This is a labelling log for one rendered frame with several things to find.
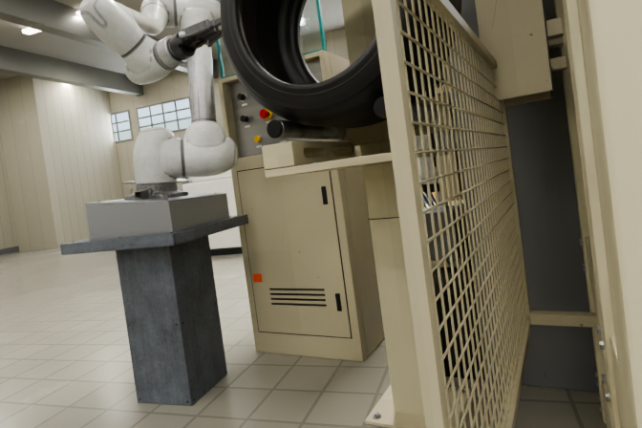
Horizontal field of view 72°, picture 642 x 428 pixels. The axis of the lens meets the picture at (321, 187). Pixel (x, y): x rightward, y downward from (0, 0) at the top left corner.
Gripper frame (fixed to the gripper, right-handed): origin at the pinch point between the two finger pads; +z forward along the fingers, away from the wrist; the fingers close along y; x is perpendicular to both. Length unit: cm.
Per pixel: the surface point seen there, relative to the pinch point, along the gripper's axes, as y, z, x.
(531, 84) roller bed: 19, 68, 42
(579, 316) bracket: 25, 64, 100
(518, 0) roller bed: 19, 70, 21
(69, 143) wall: 491, -843, -216
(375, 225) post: 26, 16, 67
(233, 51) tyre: -11.8, 7.8, 14.6
